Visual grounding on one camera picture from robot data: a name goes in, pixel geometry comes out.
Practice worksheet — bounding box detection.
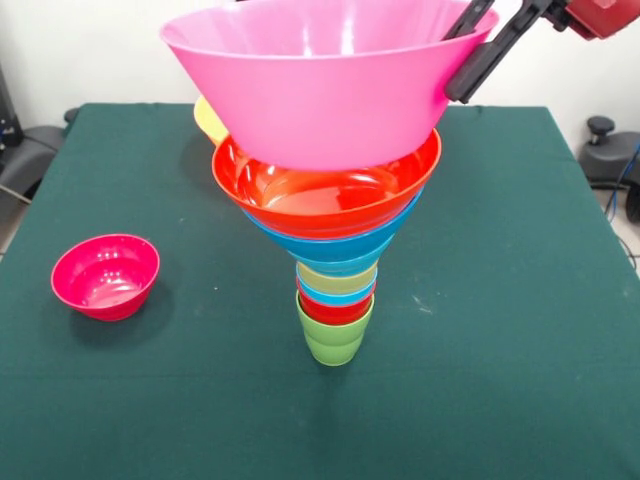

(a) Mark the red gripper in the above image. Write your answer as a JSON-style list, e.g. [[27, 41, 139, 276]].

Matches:
[[442, 0, 640, 105]]

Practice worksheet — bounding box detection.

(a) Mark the large pink bowl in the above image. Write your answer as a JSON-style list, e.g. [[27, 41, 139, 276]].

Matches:
[[159, 0, 500, 172]]

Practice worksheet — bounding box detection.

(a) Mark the shallow red-orange bowl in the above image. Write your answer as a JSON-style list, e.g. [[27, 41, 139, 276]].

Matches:
[[211, 127, 443, 240]]

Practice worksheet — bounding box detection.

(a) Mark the medium blue bowl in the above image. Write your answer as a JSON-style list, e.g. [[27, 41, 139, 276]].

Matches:
[[241, 178, 429, 264]]

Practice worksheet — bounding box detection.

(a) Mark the small light blue bowl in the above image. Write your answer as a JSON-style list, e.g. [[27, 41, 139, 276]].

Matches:
[[293, 249, 384, 277]]

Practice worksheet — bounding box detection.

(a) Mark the large orange bowl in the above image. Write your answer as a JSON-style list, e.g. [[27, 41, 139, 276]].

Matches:
[[193, 95, 230, 146]]

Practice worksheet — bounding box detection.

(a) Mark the yellow cup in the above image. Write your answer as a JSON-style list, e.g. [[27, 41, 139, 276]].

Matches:
[[295, 260, 379, 292]]

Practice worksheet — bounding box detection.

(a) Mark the blue cup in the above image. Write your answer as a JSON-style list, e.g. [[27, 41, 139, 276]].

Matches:
[[294, 272, 378, 306]]

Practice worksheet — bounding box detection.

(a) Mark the red cup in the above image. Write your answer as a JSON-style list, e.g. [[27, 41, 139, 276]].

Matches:
[[296, 287, 376, 325]]

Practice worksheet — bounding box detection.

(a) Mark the green cup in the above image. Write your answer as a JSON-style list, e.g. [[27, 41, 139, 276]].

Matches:
[[295, 292, 376, 367]]

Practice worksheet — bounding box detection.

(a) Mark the black chair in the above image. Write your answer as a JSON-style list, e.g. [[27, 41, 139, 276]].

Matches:
[[0, 64, 81, 201], [578, 115, 640, 224]]

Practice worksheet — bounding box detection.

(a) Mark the dark green table cloth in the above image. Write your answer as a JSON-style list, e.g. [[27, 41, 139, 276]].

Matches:
[[0, 102, 640, 480]]

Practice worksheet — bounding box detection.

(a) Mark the small crimson bowl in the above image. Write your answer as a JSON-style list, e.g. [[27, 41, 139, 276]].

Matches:
[[50, 233, 161, 323]]

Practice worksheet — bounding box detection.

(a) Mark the blue cable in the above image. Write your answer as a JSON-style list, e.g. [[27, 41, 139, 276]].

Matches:
[[603, 143, 640, 217]]

